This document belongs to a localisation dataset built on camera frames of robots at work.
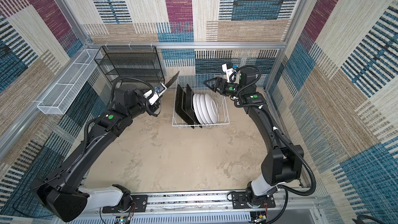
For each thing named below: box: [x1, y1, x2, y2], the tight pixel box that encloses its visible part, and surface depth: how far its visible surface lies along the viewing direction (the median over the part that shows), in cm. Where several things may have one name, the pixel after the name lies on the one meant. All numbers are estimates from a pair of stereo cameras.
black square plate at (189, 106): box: [185, 83, 203, 129], surface depth 91 cm
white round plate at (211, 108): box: [204, 93, 219, 124], surface depth 93 cm
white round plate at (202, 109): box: [199, 93, 211, 125], surface depth 91 cm
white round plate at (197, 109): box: [192, 93, 208, 125], surface depth 91 cm
